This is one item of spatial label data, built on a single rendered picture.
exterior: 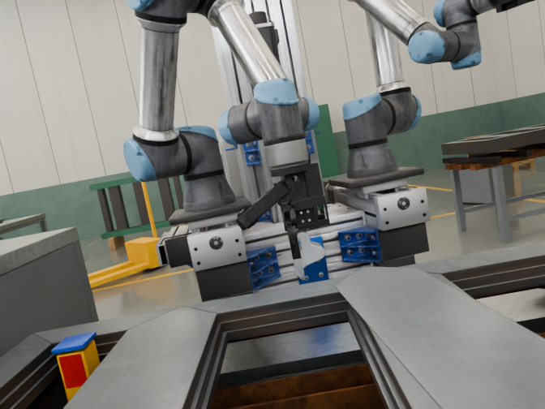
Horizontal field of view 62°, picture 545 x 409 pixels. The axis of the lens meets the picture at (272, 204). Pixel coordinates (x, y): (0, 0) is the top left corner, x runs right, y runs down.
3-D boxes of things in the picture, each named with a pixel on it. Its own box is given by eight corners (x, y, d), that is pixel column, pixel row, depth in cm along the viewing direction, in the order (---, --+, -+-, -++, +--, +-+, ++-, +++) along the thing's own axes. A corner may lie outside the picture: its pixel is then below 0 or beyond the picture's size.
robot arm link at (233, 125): (260, 142, 98) (294, 134, 89) (218, 149, 91) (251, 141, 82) (253, 105, 97) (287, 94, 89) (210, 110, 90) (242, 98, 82)
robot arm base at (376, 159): (341, 177, 143) (336, 146, 141) (386, 168, 144) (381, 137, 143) (356, 179, 128) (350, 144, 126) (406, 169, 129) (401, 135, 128)
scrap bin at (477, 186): (516, 198, 569) (510, 153, 562) (491, 205, 552) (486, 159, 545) (476, 197, 625) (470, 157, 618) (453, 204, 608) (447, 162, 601)
